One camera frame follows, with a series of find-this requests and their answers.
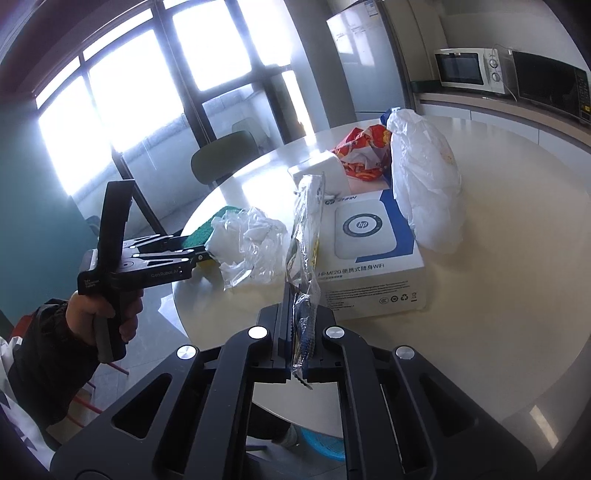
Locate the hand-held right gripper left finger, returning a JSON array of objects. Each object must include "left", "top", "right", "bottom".
[{"left": 51, "top": 285, "right": 297, "bottom": 480}]

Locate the clear plastic bag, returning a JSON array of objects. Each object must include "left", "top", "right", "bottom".
[{"left": 205, "top": 207, "right": 290, "bottom": 290}]

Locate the person's left hand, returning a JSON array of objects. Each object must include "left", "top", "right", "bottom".
[{"left": 65, "top": 291, "right": 144, "bottom": 346}]

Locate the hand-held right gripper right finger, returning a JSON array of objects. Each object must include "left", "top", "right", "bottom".
[{"left": 306, "top": 304, "right": 540, "bottom": 480}]

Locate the green scouring pad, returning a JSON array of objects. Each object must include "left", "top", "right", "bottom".
[{"left": 181, "top": 206, "right": 246, "bottom": 269}]

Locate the small plain white box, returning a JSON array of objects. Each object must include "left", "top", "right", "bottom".
[{"left": 288, "top": 154, "right": 389, "bottom": 198}]

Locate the large window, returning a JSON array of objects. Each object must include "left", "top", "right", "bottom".
[{"left": 0, "top": 0, "right": 324, "bottom": 224}]

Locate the white refrigerator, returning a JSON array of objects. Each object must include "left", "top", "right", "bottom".
[{"left": 326, "top": 0, "right": 417, "bottom": 136}]

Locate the clear plastic wrapper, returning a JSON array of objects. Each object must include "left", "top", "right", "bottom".
[{"left": 284, "top": 172, "right": 325, "bottom": 389}]

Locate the white microwave oven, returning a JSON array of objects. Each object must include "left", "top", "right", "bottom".
[{"left": 433, "top": 48, "right": 514, "bottom": 96}]

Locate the green chair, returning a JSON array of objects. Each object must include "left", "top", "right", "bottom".
[{"left": 191, "top": 131, "right": 260, "bottom": 186}]

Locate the red printed plastic bag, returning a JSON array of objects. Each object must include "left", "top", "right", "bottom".
[{"left": 332, "top": 124, "right": 394, "bottom": 182}]

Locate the red thin frame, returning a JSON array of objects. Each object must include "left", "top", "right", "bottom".
[{"left": 68, "top": 362, "right": 131, "bottom": 422}]

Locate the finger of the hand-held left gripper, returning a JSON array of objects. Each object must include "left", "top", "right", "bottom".
[
  {"left": 121, "top": 233, "right": 184, "bottom": 253},
  {"left": 137, "top": 246, "right": 219, "bottom": 271}
]

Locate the person's left forearm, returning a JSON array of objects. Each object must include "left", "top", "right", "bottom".
[{"left": 9, "top": 299, "right": 100, "bottom": 418}]

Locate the person's torso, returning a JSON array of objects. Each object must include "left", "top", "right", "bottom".
[{"left": 0, "top": 336, "right": 57, "bottom": 464}]

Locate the white plastic bag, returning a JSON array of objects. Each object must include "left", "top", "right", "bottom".
[{"left": 386, "top": 108, "right": 463, "bottom": 254}]

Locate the person's left leg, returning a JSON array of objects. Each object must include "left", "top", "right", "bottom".
[{"left": 247, "top": 402, "right": 296, "bottom": 441}]

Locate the black microwave oven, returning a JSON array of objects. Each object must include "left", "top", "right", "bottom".
[{"left": 512, "top": 50, "right": 591, "bottom": 124}]

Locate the white and blue cardboard box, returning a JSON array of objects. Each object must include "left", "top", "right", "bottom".
[{"left": 316, "top": 187, "right": 426, "bottom": 322}]

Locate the kitchen counter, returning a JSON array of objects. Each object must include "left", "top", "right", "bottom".
[{"left": 412, "top": 80, "right": 591, "bottom": 155}]

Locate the person's left white shoe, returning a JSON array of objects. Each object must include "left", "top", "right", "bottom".
[{"left": 272, "top": 424, "right": 302, "bottom": 447}]

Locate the blue plastic basket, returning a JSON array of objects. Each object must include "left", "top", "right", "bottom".
[{"left": 299, "top": 425, "right": 348, "bottom": 463}]

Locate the white cable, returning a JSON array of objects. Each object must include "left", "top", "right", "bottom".
[{"left": 490, "top": 43, "right": 520, "bottom": 100}]

